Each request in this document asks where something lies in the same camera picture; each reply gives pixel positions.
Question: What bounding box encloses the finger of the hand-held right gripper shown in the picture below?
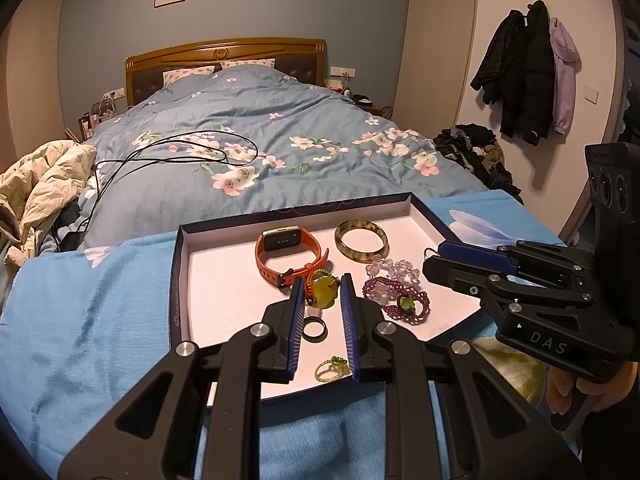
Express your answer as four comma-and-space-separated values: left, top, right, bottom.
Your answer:
422, 256, 594, 312
438, 240, 596, 291

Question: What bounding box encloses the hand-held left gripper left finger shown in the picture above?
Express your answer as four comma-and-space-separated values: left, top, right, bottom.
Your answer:
57, 276, 307, 480

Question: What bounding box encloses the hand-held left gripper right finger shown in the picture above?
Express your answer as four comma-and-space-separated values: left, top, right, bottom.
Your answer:
340, 274, 586, 480

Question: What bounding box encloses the yellow-green stone pendant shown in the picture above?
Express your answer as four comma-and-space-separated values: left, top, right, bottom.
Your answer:
305, 269, 342, 309

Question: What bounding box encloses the purple bead bracelet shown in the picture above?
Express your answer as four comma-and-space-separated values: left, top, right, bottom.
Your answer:
362, 276, 431, 325

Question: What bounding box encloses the clear crystal bead bracelet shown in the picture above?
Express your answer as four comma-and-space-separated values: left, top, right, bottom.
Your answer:
366, 259, 421, 283

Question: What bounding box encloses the navy white-lined jewelry box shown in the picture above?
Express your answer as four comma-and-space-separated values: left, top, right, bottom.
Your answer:
170, 192, 491, 403

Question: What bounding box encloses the person's right hand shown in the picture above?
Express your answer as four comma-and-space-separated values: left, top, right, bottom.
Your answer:
546, 360, 640, 433

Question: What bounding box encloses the tortoiseshell bangle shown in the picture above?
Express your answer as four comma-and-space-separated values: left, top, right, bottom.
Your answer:
334, 219, 390, 265

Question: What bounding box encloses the orange smartwatch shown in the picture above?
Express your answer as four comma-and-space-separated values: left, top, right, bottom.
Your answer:
255, 226, 330, 288

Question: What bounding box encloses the pile of dark clothes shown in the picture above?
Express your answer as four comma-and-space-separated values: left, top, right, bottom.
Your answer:
432, 125, 523, 201

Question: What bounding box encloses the long black coat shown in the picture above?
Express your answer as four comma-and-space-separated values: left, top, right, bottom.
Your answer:
500, 0, 557, 147

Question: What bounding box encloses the bedside clutter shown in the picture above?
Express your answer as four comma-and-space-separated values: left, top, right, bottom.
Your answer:
77, 97, 119, 141
325, 78, 396, 118

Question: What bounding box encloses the short black coat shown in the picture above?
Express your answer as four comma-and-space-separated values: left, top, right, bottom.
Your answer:
470, 9, 528, 106

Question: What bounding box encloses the bed with floral duvet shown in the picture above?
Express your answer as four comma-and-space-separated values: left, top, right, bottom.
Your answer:
82, 64, 488, 251

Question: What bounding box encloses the lilac jacket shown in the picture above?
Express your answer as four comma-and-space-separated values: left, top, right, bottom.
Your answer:
549, 16, 581, 135

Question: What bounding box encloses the beige wardrobe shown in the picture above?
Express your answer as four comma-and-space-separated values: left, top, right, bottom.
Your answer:
392, 0, 478, 136

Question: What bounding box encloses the dark clothing heap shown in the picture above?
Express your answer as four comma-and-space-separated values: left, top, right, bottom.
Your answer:
40, 195, 96, 253

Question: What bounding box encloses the floral pillow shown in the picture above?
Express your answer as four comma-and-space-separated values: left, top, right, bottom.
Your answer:
162, 65, 217, 86
220, 58, 277, 70

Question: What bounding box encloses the wooden bed headboard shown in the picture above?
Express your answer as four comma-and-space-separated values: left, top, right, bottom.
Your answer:
124, 37, 328, 108

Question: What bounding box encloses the beige down jacket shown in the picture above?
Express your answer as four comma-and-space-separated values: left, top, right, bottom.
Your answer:
0, 140, 98, 271

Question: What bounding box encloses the black ring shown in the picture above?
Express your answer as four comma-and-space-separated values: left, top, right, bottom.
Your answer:
304, 317, 328, 344

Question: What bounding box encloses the gold ring with green stone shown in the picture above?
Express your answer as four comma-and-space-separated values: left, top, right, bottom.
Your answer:
314, 356, 350, 383

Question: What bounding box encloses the black cable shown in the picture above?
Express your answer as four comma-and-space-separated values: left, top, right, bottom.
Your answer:
82, 130, 259, 231

